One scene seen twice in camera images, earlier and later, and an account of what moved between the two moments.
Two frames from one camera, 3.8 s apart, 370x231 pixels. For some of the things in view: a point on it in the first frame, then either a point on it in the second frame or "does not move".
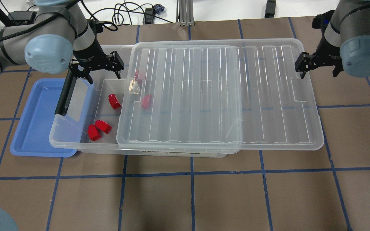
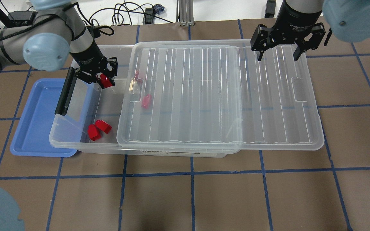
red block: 147,101 does not move
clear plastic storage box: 90,124 does not move
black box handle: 63,102 does not move
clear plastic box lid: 233,95 does not move
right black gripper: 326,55 to 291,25
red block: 113,101 to 105,81
